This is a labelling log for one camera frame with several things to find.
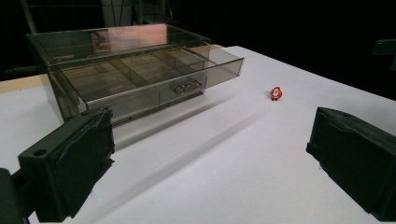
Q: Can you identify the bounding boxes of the small red santa figurine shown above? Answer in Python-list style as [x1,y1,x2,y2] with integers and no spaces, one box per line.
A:
[269,86,284,102]

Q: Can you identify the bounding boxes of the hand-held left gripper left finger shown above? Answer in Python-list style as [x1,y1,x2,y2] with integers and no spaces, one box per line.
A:
[17,106,116,223]

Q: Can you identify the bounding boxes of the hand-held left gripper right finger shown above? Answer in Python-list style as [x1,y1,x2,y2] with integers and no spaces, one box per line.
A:
[305,106,396,222]

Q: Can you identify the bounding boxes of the clear smoky plastic drawer box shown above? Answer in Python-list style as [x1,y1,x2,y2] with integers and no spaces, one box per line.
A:
[25,22,246,125]

